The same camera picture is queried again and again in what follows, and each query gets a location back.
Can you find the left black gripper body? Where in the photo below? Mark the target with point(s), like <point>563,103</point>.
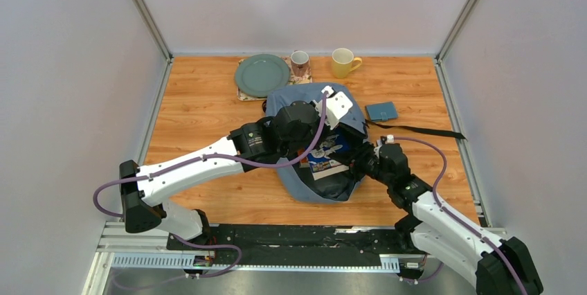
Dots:
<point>328,129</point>

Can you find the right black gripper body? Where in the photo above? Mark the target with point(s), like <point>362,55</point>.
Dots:
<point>385,179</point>

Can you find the dark blue paperback book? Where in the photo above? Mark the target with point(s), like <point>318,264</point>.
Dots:
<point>319,161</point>

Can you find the teal wallet notebook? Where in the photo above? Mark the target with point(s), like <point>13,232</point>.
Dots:
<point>381,112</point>

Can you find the blue fabric backpack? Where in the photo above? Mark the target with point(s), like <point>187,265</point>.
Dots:
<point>354,127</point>

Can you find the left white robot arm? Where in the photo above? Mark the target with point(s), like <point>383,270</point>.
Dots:
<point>145,191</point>

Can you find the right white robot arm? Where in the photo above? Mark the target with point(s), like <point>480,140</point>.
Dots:
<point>490,263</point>

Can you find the yellow ceramic mug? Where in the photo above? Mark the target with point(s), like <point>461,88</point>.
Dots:
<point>344,62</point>

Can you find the floral serving tray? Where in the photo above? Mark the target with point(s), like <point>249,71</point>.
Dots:
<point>293,80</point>

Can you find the pink patterned mug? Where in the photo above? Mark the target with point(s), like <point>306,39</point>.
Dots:
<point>300,63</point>

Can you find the green ceramic plate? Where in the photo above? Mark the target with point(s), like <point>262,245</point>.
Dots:
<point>259,75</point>

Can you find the aluminium frame rail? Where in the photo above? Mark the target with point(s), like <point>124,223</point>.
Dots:
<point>159,249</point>

